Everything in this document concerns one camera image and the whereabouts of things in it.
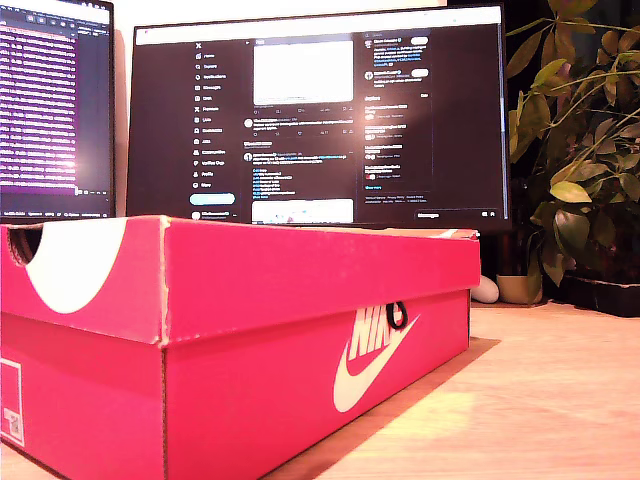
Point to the red Nike shoebox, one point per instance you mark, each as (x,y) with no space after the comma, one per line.
(240,350)

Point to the wide black computer monitor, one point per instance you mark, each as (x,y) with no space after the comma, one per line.
(450,140)

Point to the white rounded object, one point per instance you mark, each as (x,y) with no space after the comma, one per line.
(486,290)

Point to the pale small plant pot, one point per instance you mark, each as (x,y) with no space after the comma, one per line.
(512,290)

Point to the green leafy houseplant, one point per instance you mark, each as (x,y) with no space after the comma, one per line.
(575,150)

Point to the black planter tray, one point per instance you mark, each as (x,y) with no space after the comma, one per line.
(605,295)

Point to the monitor with purple terminal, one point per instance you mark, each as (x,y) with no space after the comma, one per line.
(50,100)

